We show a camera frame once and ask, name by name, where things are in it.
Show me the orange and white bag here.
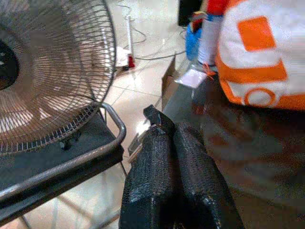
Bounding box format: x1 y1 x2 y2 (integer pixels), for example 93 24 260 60
215 0 305 111

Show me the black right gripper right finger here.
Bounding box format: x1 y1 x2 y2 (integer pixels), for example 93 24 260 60
173 122 246 229

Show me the open cardboard box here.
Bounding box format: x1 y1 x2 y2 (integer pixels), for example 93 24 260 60
161 51 189 112

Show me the clear plastic bag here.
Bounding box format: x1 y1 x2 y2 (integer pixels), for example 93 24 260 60
173 63 210 88

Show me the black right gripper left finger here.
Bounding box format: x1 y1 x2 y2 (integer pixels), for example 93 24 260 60
119 126 182 229

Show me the white power strip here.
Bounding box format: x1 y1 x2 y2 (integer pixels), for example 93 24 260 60
125 15 136 67

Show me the blue plastic container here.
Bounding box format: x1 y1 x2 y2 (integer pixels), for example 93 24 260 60
185 22 203 62

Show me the grey floor cable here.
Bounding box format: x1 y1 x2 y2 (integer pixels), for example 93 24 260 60
116 4 186 61

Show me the white bottle with blue label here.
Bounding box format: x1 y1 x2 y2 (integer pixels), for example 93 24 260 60
197 13 224 66

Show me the dark wooden table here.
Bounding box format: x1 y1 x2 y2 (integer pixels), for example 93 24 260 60
163 73 305 229

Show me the metal wire fan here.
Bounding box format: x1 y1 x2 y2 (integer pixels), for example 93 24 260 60
0 0 117 157

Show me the black car key fob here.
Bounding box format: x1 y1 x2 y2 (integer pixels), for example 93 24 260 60
143 104 177 135

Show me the black stool with metal frame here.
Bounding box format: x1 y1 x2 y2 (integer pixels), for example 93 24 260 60
0 102 127 229

